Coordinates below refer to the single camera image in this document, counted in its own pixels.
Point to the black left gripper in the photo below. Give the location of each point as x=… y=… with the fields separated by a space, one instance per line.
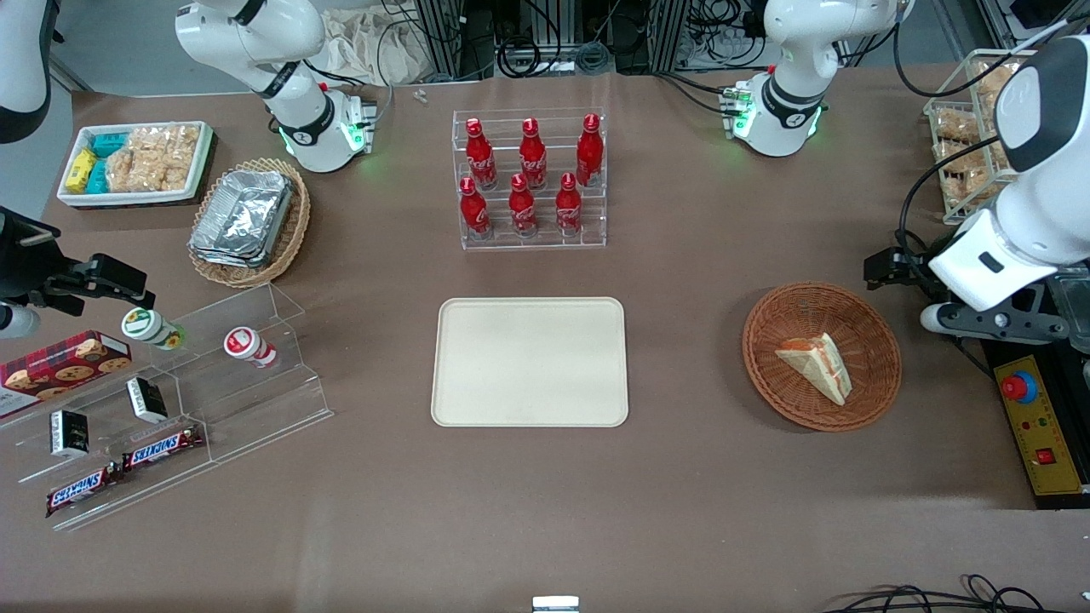
x=910 y=267

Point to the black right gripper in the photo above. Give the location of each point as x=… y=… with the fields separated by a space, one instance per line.
x=19 y=260

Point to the triangle sandwich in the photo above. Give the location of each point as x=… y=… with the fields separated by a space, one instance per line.
x=819 y=364

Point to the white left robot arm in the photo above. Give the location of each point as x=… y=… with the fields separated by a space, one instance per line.
x=788 y=51

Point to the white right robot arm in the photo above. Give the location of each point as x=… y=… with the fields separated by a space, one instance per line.
x=298 y=111

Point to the white rectangular snack tray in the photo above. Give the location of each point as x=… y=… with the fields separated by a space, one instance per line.
x=200 y=170

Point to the round brown wicker basket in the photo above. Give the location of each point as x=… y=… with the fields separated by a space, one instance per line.
x=783 y=400

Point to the oval light wicker basket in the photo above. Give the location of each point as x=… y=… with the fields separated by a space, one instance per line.
x=294 y=230

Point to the beige plastic serving tray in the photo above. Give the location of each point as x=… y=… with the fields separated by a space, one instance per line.
x=528 y=362

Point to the green lid yogurt cup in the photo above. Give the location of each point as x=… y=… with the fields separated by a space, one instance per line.
x=149 y=328

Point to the red cookie box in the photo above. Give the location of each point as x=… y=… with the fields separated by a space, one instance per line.
x=60 y=370

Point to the teal snack pack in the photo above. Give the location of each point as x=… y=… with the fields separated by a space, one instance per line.
x=98 y=177
x=109 y=144

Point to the yellow snack pack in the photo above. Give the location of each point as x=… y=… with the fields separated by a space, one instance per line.
x=81 y=170

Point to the clear bagged pastry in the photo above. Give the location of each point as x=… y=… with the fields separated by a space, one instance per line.
x=960 y=156
x=956 y=125
x=992 y=81
x=975 y=186

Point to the small black drink carton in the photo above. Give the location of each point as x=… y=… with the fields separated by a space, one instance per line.
x=68 y=434
x=146 y=400

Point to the clear rice cracker bag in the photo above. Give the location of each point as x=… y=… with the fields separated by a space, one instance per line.
x=153 y=157

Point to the stacked aluminium foil trays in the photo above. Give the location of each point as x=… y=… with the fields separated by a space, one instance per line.
x=243 y=217

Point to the red lid yogurt cup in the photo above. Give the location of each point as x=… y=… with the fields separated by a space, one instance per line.
x=247 y=345

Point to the snickers chocolate bar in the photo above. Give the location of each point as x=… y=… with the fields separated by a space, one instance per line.
x=162 y=448
x=81 y=491

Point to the red emergency stop button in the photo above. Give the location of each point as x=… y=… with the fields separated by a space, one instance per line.
x=1018 y=387

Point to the clear plastic container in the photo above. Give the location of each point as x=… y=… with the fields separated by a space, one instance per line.
x=1075 y=298

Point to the clear acrylic stepped shelf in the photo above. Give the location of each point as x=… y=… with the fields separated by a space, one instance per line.
x=255 y=400

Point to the black appliance housing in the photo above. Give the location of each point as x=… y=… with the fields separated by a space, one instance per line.
x=1069 y=366

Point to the yellow emergency stop box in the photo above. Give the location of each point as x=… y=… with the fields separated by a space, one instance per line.
x=1043 y=443

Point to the red cola bottle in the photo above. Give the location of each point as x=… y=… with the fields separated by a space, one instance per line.
x=589 y=153
x=569 y=209
x=533 y=157
x=523 y=211
x=474 y=213
x=481 y=157

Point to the crumpled beige cloth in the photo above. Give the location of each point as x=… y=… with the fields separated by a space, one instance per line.
x=366 y=47

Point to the clear acrylic bottle rack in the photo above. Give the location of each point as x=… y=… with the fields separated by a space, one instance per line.
x=532 y=243

